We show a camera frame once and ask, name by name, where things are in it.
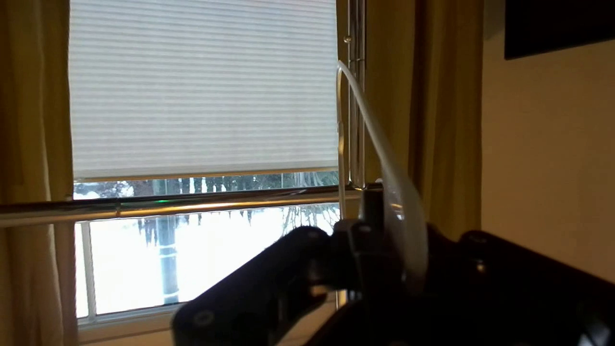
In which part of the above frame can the white framed glass window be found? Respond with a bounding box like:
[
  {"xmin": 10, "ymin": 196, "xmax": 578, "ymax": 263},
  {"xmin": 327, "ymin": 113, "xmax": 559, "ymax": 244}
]
[{"xmin": 71, "ymin": 167, "xmax": 344, "ymax": 322}]

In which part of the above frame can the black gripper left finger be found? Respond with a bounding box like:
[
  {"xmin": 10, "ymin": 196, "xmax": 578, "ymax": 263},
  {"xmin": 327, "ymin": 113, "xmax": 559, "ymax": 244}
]
[{"xmin": 171, "ymin": 182, "xmax": 388, "ymax": 346}]

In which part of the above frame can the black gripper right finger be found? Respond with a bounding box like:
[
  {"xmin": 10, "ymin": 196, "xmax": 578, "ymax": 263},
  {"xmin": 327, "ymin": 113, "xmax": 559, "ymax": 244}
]
[{"xmin": 382, "ymin": 222, "xmax": 615, "ymax": 346}]

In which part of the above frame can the black flat screen television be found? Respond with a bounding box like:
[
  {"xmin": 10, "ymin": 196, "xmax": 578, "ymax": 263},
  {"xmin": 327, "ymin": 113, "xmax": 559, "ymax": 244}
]
[{"xmin": 503, "ymin": 0, "xmax": 615, "ymax": 61}]

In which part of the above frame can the olive green curtain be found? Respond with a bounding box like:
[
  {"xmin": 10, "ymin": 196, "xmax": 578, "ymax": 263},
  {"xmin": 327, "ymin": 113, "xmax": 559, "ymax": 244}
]
[
  {"xmin": 0, "ymin": 0, "xmax": 83, "ymax": 346},
  {"xmin": 363, "ymin": 0, "xmax": 486, "ymax": 244}
]

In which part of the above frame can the white cellular window blind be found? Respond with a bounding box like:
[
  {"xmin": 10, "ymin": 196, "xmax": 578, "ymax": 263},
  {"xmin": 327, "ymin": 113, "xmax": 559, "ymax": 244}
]
[{"xmin": 67, "ymin": 0, "xmax": 342, "ymax": 184}]

